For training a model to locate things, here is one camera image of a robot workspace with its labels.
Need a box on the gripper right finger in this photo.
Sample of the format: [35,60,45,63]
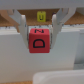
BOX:
[49,7,78,38]

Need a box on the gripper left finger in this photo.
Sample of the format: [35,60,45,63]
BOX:
[6,8,31,48]

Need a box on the pink block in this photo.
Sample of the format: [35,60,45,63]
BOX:
[28,27,52,55]

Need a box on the white plastic box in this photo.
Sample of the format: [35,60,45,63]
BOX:
[31,68,84,84]

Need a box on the yellow block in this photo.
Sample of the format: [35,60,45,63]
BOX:
[36,10,46,23]

